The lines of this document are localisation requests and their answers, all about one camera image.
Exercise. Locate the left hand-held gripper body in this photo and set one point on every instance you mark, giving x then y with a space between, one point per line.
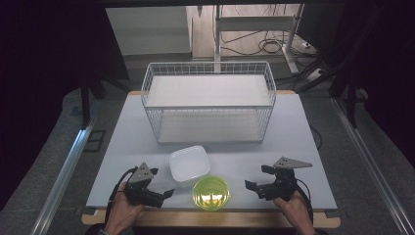
143 192

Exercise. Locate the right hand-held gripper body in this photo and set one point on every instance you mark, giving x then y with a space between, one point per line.
282 187

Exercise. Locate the white plastic container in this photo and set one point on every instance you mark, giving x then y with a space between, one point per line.
189 163

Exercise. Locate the green plastic lid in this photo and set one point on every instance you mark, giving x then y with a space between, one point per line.
211 193

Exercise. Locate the person's right hand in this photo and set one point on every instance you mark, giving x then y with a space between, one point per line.
298 212

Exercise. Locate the person's left hand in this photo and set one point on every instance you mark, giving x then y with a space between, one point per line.
120 212

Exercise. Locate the black metal stand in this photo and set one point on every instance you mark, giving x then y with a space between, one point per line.
350 98
89 94

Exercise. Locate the white power strip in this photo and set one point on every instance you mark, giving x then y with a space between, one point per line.
314 75

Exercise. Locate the white cabinet panel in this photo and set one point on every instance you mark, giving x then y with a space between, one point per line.
148 31

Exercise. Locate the black square floor frame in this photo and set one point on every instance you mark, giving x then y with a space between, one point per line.
94 140

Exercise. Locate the metal floor rail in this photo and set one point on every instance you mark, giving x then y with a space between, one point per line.
372 156
62 176

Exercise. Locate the white metal desk frame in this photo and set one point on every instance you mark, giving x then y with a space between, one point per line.
254 23

